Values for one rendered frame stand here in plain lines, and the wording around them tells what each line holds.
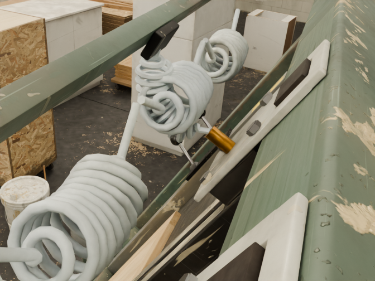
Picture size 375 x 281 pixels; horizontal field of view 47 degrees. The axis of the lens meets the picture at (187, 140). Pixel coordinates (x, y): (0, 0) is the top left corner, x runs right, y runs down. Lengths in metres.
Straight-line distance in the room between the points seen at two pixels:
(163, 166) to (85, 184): 3.46
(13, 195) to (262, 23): 4.18
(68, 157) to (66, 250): 3.63
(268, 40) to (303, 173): 5.81
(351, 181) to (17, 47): 2.92
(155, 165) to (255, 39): 2.91
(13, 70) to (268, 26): 3.79
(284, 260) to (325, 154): 0.09
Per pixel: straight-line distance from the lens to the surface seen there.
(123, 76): 5.12
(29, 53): 3.17
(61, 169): 3.74
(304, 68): 0.42
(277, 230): 0.20
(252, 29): 6.08
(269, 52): 6.07
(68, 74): 0.29
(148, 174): 3.65
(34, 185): 2.97
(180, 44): 3.47
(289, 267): 0.17
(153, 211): 1.69
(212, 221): 0.50
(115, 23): 6.64
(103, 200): 0.30
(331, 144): 0.25
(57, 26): 4.53
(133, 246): 1.49
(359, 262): 0.19
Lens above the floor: 2.08
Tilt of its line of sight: 30 degrees down
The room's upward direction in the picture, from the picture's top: 5 degrees clockwise
